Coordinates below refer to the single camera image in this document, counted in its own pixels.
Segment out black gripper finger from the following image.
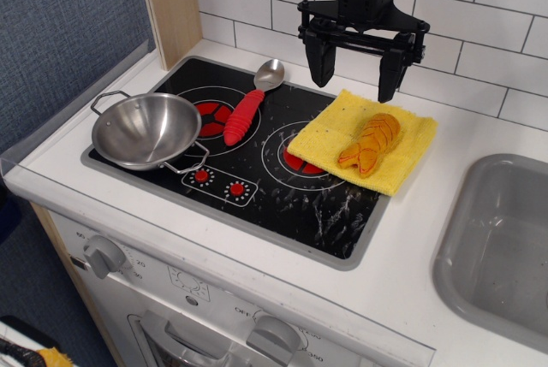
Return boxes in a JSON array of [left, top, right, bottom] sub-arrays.
[[304, 29, 336, 87], [378, 33, 414, 103]]

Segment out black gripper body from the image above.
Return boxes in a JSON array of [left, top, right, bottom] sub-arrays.
[[298, 0, 429, 63]]

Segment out red handled metal spoon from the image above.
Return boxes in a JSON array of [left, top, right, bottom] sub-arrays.
[[223, 59, 285, 146]]

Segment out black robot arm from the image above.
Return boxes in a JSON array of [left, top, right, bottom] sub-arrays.
[[297, 0, 431, 103]]

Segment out yellow towel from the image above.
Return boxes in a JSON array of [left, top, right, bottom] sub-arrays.
[[288, 90, 438, 196]]

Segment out black toy stovetop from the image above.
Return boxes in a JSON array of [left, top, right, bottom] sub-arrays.
[[82, 56, 389, 271]]

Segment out grey sink basin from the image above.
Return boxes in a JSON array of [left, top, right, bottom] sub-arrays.
[[433, 154, 547, 352]]

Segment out grey oven knob right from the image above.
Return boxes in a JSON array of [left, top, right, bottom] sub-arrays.
[[246, 316, 301, 365]]

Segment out grey oven knob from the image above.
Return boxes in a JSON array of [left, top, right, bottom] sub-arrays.
[[83, 235, 126, 280], [246, 316, 301, 365]]

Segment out grey oven knob left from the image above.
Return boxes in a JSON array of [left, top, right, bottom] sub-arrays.
[[83, 235, 126, 280]]

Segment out yellow black object bottom left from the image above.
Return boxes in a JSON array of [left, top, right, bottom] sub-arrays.
[[1, 338, 74, 367]]

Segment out wooden side post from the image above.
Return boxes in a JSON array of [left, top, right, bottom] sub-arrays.
[[146, 0, 203, 71]]

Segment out steel bowl with handles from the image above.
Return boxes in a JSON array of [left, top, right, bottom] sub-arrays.
[[90, 91, 210, 175]]

